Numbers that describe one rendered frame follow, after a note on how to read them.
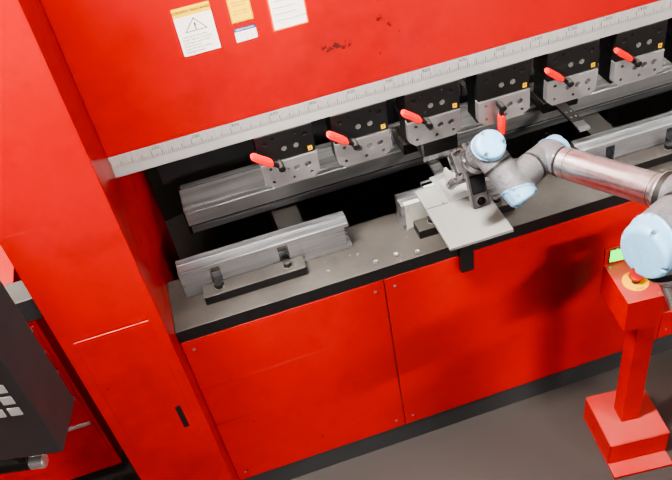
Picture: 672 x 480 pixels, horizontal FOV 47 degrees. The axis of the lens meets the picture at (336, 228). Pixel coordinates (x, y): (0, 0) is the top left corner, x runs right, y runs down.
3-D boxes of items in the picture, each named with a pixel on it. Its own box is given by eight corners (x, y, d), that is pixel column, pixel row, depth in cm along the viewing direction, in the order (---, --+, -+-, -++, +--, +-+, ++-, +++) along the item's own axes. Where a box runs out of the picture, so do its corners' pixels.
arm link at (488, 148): (490, 168, 179) (467, 139, 180) (479, 179, 190) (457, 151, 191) (516, 148, 181) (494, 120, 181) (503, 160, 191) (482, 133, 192)
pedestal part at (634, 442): (614, 479, 256) (617, 459, 248) (583, 417, 274) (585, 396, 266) (672, 465, 256) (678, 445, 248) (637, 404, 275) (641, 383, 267)
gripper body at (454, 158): (471, 150, 209) (482, 137, 197) (482, 179, 207) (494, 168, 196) (444, 158, 208) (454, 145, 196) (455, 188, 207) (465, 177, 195)
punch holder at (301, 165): (267, 190, 205) (253, 139, 194) (260, 172, 211) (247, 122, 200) (321, 174, 207) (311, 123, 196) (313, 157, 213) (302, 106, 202)
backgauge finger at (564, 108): (566, 139, 233) (567, 125, 230) (526, 97, 252) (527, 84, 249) (603, 128, 234) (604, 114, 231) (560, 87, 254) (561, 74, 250)
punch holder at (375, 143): (339, 169, 207) (330, 117, 196) (330, 152, 214) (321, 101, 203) (392, 153, 209) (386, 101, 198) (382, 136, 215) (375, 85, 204)
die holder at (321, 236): (186, 298, 223) (177, 274, 216) (184, 284, 227) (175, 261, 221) (352, 246, 228) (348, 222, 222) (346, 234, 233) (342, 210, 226)
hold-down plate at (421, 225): (420, 239, 226) (419, 231, 224) (413, 228, 230) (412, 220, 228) (515, 209, 230) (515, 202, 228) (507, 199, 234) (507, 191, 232)
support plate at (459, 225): (450, 251, 205) (450, 248, 204) (415, 193, 224) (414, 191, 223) (513, 231, 207) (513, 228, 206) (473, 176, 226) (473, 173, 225)
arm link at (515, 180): (554, 179, 184) (525, 143, 185) (523, 203, 179) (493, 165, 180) (537, 191, 191) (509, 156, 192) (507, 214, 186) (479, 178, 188)
